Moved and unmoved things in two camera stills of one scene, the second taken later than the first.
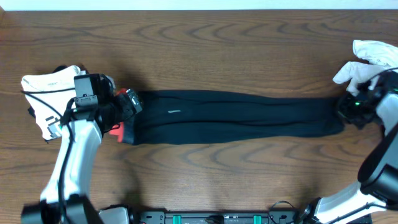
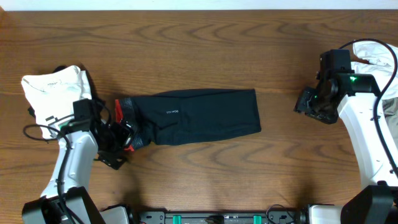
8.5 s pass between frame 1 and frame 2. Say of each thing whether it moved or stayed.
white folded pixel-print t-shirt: stayed
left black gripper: moved
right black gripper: moved
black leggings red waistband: moved
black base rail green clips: stayed
